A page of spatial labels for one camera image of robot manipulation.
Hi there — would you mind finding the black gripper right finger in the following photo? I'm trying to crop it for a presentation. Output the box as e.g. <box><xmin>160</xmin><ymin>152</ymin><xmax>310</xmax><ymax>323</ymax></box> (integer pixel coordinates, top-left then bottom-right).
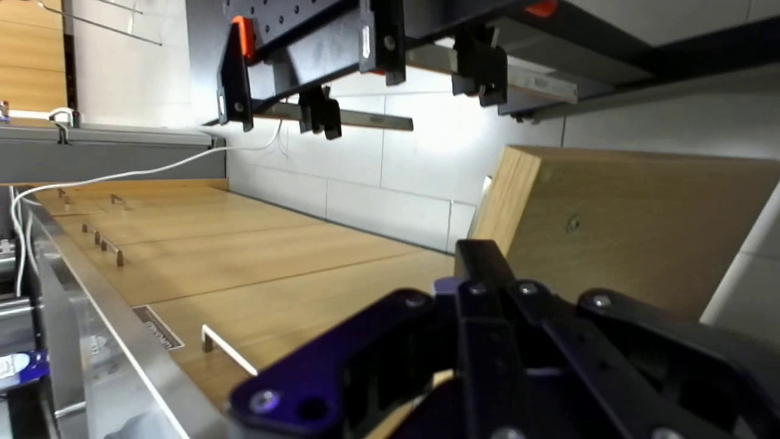
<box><xmin>479</xmin><ymin>240</ymin><xmax>780</xmax><ymax>439</ymax></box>

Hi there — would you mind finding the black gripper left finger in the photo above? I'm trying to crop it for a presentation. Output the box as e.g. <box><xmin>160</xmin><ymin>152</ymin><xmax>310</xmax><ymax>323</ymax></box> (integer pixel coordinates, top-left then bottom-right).
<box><xmin>229</xmin><ymin>240</ymin><xmax>495</xmax><ymax>439</ymax></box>

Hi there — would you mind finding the wooden cupboard door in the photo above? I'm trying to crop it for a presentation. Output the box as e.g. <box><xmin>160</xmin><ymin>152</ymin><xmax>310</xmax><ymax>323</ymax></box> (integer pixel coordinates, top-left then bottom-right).
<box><xmin>149</xmin><ymin>248</ymin><xmax>459</xmax><ymax>409</ymax></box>
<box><xmin>469</xmin><ymin>144</ymin><xmax>780</xmax><ymax>328</ymax></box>
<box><xmin>34</xmin><ymin>178</ymin><xmax>394</xmax><ymax>247</ymax></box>
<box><xmin>95</xmin><ymin>230</ymin><xmax>453</xmax><ymax>311</ymax></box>

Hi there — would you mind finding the black robot table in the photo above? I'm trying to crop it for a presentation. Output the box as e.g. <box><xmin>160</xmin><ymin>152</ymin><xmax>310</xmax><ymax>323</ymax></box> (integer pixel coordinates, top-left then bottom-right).
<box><xmin>356</xmin><ymin>0</ymin><xmax>780</xmax><ymax>128</ymax></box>

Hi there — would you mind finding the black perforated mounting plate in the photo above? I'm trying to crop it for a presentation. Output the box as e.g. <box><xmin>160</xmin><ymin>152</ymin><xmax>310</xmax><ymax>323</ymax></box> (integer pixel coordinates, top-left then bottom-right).
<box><xmin>221</xmin><ymin>0</ymin><xmax>363</xmax><ymax>55</ymax></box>

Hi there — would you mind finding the steel cupboard door handle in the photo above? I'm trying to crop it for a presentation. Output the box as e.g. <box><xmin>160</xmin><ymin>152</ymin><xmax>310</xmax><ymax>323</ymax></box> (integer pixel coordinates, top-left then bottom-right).
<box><xmin>101</xmin><ymin>240</ymin><xmax>127</xmax><ymax>272</ymax></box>
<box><xmin>79</xmin><ymin>220</ymin><xmax>102</xmax><ymax>248</ymax></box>
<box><xmin>197</xmin><ymin>323</ymin><xmax>263</xmax><ymax>378</ymax></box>

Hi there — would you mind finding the white power cable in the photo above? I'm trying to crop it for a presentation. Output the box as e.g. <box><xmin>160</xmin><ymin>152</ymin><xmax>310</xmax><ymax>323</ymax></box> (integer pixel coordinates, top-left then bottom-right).
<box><xmin>8</xmin><ymin>144</ymin><xmax>234</xmax><ymax>301</ymax></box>

